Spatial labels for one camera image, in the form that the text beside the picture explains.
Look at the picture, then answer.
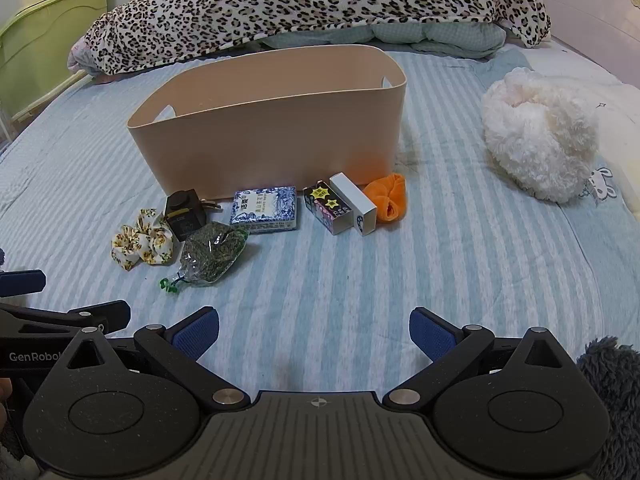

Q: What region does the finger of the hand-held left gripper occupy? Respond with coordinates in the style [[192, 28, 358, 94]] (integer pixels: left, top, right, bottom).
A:
[[0, 299, 132, 337], [0, 270, 47, 297]]

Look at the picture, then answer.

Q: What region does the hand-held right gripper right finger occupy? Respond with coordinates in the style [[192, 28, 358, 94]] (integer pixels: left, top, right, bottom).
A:
[[383, 307, 577, 409]]

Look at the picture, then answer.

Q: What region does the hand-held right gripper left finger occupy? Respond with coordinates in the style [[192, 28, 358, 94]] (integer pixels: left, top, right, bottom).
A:
[[62, 306, 252, 411]]

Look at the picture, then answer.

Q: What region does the floral scrunchie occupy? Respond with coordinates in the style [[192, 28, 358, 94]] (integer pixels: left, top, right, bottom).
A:
[[111, 208, 181, 272]]

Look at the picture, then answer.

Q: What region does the clear bag of green tea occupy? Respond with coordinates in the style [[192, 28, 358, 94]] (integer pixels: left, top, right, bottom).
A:
[[159, 222, 250, 295]]

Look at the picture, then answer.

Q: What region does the blue striped bedsheet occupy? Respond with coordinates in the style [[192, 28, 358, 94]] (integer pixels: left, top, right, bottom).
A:
[[0, 42, 640, 403]]

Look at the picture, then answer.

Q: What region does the small black box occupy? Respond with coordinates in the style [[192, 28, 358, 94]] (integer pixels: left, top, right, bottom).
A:
[[164, 190, 207, 243]]

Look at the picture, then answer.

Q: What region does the orange cloth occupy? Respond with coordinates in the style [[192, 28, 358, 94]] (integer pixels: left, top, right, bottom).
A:
[[362, 173, 409, 223]]

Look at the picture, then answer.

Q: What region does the blue white patterned box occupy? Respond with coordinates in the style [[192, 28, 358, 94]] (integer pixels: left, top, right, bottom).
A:
[[229, 186, 298, 234]]

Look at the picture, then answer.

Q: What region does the long white box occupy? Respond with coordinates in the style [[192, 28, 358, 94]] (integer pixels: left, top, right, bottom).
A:
[[329, 172, 378, 237]]

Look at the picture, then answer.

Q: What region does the black box with yellow stars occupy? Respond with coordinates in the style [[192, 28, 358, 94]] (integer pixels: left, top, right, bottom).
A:
[[302, 179, 354, 237]]

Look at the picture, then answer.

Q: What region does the grey fuzzy clothing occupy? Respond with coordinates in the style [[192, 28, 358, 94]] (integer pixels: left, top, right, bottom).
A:
[[576, 336, 640, 480]]

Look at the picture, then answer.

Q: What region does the beige plastic storage bin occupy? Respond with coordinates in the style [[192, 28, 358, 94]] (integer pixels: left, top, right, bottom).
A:
[[126, 44, 407, 202]]

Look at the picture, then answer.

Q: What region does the white fluffy plush cloth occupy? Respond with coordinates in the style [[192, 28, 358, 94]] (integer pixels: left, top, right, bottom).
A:
[[481, 67, 600, 205]]

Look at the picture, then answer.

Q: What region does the pink cloth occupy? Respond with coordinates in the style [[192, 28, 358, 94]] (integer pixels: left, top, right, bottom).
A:
[[67, 42, 102, 79]]

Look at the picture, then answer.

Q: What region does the green bed headboard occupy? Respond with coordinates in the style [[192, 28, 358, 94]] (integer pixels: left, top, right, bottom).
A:
[[0, 0, 110, 127]]

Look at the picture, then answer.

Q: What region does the white pillow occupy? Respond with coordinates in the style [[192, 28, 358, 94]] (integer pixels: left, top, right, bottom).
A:
[[521, 49, 640, 171]]

